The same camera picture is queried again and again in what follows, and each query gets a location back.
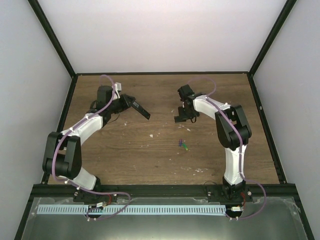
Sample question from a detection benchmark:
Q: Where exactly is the black remote control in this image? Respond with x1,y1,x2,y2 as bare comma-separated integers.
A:
130,99,151,120

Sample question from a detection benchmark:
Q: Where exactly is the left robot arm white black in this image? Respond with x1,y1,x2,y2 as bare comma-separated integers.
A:
42,82,136,202

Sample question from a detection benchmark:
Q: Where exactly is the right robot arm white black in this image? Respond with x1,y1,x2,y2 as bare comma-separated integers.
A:
174,84,252,202

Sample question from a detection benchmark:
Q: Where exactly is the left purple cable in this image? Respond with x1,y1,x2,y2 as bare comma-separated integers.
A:
51,74,132,222

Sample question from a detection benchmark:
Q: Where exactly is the purple cable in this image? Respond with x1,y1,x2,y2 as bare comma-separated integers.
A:
187,76,267,222
51,74,132,222

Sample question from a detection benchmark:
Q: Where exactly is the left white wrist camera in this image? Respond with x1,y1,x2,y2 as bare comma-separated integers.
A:
114,82,122,93

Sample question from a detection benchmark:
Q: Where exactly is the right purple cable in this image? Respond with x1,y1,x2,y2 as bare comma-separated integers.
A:
187,76,267,222

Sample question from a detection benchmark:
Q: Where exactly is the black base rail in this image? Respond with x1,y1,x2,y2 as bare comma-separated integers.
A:
73,184,252,204

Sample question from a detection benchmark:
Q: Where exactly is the light blue slotted cable duct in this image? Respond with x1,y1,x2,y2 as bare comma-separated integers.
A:
36,204,226,216

